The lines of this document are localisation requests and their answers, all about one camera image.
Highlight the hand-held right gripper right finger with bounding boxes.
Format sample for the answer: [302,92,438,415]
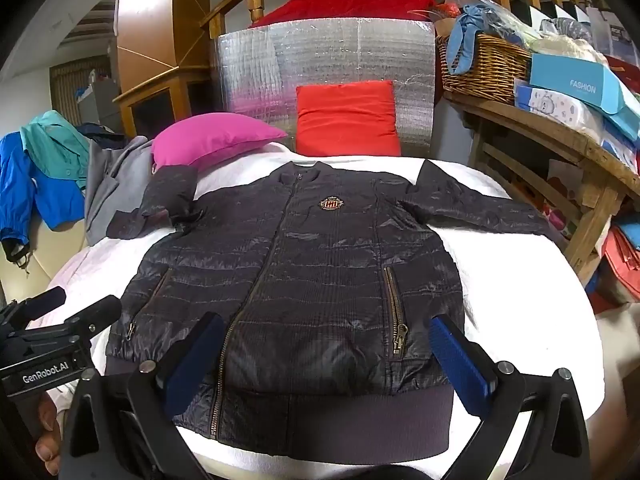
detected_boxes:
[429,314,593,480]

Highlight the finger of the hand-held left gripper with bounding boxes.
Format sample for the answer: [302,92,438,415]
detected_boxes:
[22,286,67,322]
[65,295,122,340]

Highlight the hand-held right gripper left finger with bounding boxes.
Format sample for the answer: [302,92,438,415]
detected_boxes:
[65,311,228,480]

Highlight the black quilted jacket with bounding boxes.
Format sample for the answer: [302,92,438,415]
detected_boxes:
[105,159,566,456]

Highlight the person's left hand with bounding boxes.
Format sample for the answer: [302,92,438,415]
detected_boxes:
[34,390,67,462]

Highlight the white fleece blanket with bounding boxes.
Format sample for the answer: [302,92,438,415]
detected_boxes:
[45,140,603,476]

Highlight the blue jacket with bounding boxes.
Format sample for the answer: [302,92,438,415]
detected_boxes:
[0,132,86,263]

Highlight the gray coat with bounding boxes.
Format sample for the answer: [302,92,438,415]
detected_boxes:
[84,136,156,247]

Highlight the teal jacket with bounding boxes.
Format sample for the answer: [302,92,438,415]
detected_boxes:
[20,111,91,191]

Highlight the navy garment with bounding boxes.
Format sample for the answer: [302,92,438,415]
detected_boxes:
[75,122,126,148]

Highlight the red bag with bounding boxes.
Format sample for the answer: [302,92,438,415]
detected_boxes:
[600,225,640,306]

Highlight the grey cabinet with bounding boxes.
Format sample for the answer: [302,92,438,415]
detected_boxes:
[77,77,121,131]

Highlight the pink pillow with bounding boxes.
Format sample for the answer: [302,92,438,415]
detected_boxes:
[150,112,290,168]

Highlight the wooden table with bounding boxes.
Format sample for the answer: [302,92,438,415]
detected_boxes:
[442,90,640,283]

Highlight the red pillow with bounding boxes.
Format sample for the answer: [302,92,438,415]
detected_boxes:
[295,80,403,157]

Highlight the white patterned packet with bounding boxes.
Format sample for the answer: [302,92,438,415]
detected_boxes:
[514,80,608,136]

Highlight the wicker basket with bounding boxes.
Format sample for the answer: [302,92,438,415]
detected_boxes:
[436,34,532,106]

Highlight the wooden cabinet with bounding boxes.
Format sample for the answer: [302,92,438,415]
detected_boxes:
[112,0,213,138]

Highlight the blue cardboard box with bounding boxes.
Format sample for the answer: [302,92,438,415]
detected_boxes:
[529,52,640,141]

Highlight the light blue cloth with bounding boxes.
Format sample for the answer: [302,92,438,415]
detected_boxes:
[445,5,501,78]

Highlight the cream knit cloth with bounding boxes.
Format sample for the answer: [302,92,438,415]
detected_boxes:
[542,30,608,66]

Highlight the silver foil insulation mat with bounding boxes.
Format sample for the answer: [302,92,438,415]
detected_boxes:
[210,17,437,158]

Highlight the clear plastic bag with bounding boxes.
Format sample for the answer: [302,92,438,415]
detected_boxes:
[440,0,543,51]

